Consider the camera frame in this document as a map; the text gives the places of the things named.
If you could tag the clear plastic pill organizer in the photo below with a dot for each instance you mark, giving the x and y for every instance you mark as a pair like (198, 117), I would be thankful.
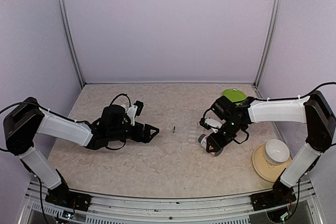
(185, 131)

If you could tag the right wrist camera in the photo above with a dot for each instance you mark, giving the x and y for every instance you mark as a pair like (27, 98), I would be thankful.
(210, 124)

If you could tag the white bowl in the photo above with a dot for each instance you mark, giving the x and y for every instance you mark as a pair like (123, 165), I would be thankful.
(276, 152)

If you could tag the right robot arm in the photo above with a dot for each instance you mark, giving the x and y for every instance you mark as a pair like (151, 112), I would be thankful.
(311, 110)

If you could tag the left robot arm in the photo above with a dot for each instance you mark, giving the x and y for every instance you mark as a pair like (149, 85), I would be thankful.
(29, 118)

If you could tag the green plate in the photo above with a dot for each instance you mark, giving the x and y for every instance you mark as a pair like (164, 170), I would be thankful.
(234, 95)

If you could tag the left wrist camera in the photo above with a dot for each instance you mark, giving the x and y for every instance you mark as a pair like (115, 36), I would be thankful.
(134, 110)

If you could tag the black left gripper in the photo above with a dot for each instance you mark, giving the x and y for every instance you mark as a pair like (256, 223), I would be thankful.
(139, 138)

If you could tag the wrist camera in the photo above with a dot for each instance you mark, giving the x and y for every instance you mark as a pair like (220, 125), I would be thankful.
(134, 110)
(210, 124)

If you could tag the orange grey-capped pill bottle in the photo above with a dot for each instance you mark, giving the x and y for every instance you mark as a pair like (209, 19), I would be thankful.
(208, 143)

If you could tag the left aluminium frame post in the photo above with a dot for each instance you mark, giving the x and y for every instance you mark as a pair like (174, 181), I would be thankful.
(70, 43)

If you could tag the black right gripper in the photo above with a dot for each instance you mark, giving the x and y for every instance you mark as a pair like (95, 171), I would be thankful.
(217, 143)

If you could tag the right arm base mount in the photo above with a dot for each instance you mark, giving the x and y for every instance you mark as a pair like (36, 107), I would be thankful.
(279, 195)

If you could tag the front aluminium rail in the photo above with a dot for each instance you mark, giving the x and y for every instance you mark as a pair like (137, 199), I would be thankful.
(104, 208)

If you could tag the aluminium frame post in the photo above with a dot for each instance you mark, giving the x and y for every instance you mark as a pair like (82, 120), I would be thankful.
(267, 45)
(70, 43)

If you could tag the beige plate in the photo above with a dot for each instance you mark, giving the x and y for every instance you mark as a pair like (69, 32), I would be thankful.
(265, 169)

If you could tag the right aluminium frame post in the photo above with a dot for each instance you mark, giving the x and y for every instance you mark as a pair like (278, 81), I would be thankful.
(267, 45)

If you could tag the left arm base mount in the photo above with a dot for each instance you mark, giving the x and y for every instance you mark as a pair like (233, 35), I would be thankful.
(63, 196)

